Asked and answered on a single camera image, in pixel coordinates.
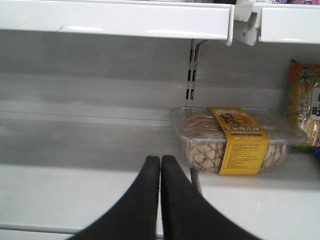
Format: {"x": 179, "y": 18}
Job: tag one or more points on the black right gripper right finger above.
{"x": 186, "y": 215}

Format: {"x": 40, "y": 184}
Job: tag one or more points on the clear cookie box yellow label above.
{"x": 233, "y": 140}

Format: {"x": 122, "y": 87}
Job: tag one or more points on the orange rice cracker bag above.
{"x": 303, "y": 100}

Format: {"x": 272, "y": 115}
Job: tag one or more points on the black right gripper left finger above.
{"x": 134, "y": 215}

